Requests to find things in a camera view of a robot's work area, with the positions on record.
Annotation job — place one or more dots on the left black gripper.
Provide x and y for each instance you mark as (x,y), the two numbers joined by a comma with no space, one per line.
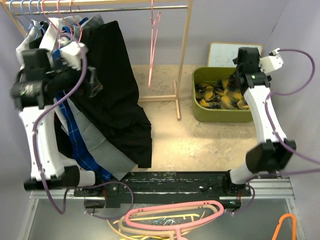
(84,87)

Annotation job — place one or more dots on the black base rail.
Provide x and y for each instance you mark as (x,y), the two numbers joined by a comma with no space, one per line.
(161,188)

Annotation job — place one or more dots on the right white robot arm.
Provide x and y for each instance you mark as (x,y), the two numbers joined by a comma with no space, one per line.
(252,77)

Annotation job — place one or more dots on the aluminium frame rail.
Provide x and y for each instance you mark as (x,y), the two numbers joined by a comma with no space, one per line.
(273,198)

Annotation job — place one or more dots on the yellow plastic hanger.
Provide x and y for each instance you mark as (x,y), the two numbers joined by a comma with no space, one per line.
(145,237)

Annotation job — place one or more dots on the small whiteboard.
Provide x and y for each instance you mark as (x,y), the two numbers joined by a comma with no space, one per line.
(221,54)

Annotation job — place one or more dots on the light grey hanging shirt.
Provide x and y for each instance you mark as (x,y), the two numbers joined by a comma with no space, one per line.
(33,34)

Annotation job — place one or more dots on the blue checked hanging shirt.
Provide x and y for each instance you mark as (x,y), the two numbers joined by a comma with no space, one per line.
(80,152)

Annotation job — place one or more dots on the olive green plastic bin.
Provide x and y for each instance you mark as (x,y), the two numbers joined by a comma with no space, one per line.
(211,75)

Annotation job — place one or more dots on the black hanging shirt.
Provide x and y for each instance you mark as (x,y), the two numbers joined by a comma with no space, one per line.
(114,110)

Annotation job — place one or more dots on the white hanging shirt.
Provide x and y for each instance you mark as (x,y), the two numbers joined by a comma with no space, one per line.
(52,40)

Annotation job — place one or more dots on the blue wire hanger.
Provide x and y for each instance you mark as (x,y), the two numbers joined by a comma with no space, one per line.
(33,24)

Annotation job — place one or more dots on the pink wire hanger on shirt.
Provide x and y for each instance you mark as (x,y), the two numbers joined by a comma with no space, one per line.
(67,24)

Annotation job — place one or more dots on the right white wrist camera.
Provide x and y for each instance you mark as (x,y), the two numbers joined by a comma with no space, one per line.
(272,62)

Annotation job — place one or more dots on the pink wire hanger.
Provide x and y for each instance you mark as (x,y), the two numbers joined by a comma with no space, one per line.
(155,20)
(67,24)

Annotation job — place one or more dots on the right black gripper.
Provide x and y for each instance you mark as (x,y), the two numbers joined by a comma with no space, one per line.
(259,70)

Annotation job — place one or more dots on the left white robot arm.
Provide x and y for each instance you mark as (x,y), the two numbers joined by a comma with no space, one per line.
(38,89)

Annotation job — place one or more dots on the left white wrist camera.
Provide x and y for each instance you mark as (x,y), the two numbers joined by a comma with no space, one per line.
(72,54)

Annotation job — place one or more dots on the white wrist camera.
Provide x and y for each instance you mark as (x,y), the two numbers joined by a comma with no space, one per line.
(72,54)
(272,62)

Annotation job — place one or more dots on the yellow plaid flannel shirt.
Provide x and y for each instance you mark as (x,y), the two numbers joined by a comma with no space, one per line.
(223,95)

